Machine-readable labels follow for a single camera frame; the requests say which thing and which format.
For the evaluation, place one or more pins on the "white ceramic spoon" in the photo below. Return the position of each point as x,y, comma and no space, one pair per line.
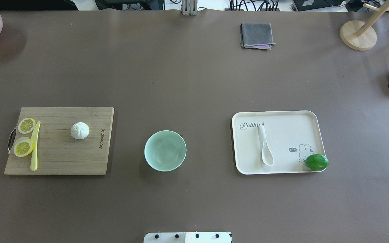
266,155

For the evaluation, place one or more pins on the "mint green bowl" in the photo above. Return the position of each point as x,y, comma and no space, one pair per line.
165,151

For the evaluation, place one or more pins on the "cream rabbit tray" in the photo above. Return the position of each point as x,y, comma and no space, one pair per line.
292,136

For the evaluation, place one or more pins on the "grey folded cloth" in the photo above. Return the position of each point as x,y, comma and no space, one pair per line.
256,36

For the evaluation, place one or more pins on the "green lime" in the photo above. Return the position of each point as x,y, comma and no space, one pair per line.
317,162

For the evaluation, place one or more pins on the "wooden cutting board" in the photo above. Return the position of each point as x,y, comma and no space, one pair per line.
60,154

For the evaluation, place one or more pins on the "yellow plastic knife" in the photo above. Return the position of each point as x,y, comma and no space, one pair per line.
34,153

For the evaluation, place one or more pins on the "upper lemon slice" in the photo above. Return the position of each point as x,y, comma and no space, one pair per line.
26,125

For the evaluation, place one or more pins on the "wooden mug tree stand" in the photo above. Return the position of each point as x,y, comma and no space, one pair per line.
360,35

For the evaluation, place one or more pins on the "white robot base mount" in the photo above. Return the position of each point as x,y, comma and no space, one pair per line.
189,237

